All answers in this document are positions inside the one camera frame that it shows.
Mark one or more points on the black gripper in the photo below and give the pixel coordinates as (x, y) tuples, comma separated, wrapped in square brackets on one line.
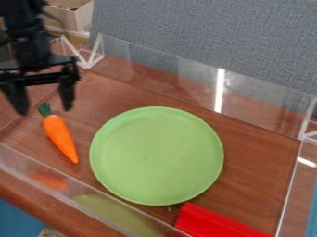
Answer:
[(35, 65)]

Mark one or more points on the orange toy carrot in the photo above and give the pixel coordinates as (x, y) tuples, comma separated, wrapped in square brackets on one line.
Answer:
[(58, 133)]

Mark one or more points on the green round plate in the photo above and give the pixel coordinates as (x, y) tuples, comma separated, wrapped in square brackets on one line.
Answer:
[(157, 156)]

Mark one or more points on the cardboard box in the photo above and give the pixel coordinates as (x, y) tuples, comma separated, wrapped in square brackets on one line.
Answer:
[(73, 14)]

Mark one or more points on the red plastic block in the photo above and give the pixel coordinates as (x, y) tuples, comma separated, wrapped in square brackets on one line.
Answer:
[(202, 223)]

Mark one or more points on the clear acrylic tray wall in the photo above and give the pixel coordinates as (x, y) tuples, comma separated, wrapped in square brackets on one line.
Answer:
[(264, 121)]

